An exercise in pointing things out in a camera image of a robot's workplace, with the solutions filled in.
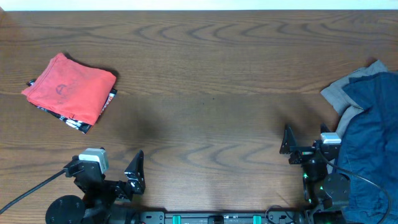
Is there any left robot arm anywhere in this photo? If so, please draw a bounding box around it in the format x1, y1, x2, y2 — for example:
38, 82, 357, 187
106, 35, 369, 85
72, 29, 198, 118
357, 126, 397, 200
45, 148, 146, 223

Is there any orange red soccer t-shirt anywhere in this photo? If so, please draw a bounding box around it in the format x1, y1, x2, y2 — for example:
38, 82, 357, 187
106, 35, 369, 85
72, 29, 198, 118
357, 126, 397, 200
22, 53, 116, 125

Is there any grey shirt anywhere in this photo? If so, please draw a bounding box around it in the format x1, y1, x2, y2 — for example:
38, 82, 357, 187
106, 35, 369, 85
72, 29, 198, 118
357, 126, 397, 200
320, 60, 389, 175

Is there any left black cable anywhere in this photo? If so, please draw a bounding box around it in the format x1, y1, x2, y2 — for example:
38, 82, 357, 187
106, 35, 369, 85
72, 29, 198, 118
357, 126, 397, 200
0, 169, 67, 215

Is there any black printed folded shirt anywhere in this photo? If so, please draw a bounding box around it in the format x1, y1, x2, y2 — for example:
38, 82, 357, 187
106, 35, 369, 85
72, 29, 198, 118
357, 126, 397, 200
35, 88, 118, 134

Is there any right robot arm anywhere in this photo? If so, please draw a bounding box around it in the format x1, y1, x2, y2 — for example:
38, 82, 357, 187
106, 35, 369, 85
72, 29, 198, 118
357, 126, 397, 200
279, 124, 350, 223

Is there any navy blue shirt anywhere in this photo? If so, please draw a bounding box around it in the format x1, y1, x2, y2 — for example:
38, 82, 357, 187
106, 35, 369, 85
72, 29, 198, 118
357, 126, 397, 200
337, 72, 397, 223

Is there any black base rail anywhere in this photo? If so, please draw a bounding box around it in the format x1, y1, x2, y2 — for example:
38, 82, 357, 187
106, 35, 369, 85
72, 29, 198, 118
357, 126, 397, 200
133, 210, 346, 224

